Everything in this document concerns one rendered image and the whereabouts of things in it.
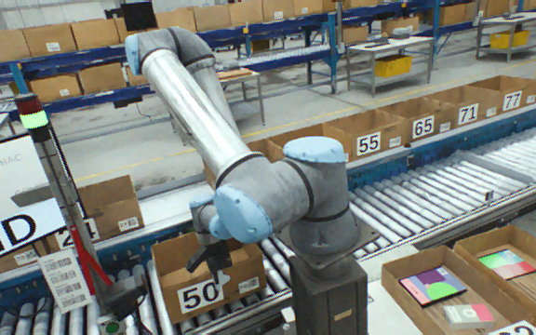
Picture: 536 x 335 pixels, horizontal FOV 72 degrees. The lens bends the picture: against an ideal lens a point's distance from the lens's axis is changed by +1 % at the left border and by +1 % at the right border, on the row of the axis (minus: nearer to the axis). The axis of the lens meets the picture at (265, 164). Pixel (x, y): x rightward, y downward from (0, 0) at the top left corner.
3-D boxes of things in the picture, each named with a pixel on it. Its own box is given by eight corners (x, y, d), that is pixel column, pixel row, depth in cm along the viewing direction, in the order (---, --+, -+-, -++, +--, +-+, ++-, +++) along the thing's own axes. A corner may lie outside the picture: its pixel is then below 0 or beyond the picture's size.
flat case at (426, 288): (467, 291, 133) (467, 288, 132) (421, 307, 129) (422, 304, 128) (440, 268, 145) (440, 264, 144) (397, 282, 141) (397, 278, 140)
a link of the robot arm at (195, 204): (194, 205, 120) (182, 197, 128) (202, 238, 124) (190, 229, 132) (220, 195, 125) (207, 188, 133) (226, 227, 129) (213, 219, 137)
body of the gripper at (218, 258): (233, 267, 135) (227, 239, 131) (210, 276, 132) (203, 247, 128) (226, 258, 142) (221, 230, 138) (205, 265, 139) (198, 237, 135)
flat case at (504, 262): (537, 272, 139) (537, 269, 139) (493, 286, 136) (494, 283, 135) (505, 250, 151) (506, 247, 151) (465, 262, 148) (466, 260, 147)
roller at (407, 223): (420, 242, 170) (421, 233, 168) (351, 195, 215) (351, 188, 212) (428, 238, 172) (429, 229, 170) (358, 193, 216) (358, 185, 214)
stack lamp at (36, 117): (23, 129, 87) (13, 104, 85) (26, 124, 91) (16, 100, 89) (46, 124, 89) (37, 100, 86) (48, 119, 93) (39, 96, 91)
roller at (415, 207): (441, 233, 175) (442, 223, 173) (369, 189, 219) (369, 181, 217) (448, 229, 176) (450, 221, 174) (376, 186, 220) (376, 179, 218)
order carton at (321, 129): (291, 181, 200) (288, 153, 192) (268, 163, 224) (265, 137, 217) (352, 163, 212) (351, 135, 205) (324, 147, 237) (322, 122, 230)
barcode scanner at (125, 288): (155, 306, 112) (142, 282, 108) (116, 327, 109) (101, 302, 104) (153, 292, 118) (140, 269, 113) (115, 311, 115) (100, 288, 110)
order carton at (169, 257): (170, 326, 136) (159, 290, 129) (159, 277, 161) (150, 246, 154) (268, 287, 148) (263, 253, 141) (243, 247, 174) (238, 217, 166)
